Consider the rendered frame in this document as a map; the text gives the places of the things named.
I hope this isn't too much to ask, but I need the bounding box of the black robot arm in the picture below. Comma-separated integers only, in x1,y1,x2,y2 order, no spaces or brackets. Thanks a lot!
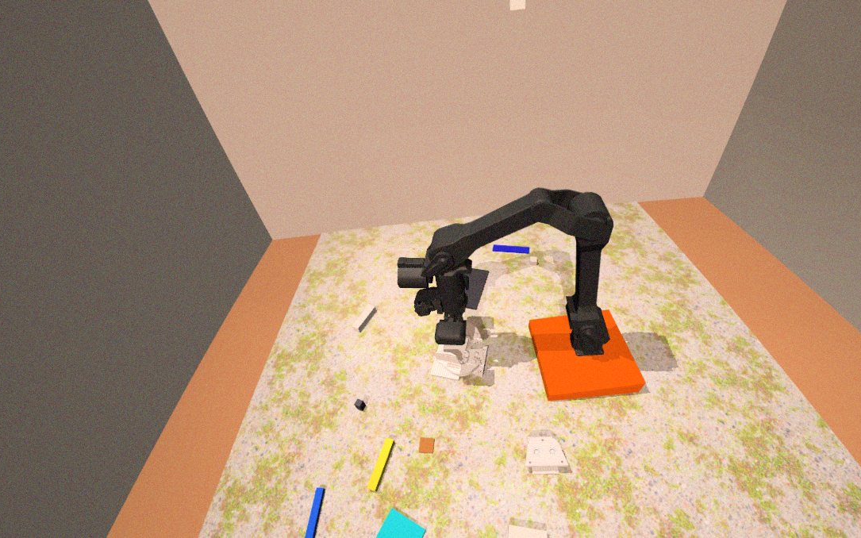
397,187,613,356

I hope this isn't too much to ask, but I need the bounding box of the teal flat plate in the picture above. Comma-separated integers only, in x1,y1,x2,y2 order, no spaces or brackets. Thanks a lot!
375,508,425,538

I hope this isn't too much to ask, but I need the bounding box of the yellow rectangular bar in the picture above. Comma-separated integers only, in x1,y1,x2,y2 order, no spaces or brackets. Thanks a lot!
367,438,395,492

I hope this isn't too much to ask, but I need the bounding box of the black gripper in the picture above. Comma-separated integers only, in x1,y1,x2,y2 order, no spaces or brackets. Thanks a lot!
435,275,469,345

